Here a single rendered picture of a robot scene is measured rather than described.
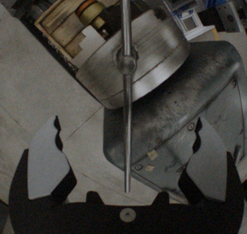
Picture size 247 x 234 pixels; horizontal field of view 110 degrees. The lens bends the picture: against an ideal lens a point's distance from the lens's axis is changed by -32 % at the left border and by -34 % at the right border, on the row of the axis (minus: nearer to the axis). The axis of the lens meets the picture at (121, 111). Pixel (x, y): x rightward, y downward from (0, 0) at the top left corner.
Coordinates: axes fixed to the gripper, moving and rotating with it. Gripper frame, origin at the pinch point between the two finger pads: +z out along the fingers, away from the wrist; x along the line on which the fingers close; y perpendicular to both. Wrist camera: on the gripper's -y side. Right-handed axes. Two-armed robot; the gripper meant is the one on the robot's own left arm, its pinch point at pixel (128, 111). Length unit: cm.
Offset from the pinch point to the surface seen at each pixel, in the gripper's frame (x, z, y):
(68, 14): -26, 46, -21
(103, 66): -4.5, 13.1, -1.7
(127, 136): 0.0, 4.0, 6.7
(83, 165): -69, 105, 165
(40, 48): -100, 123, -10
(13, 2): -50, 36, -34
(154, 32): 4.8, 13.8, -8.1
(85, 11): -10.7, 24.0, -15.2
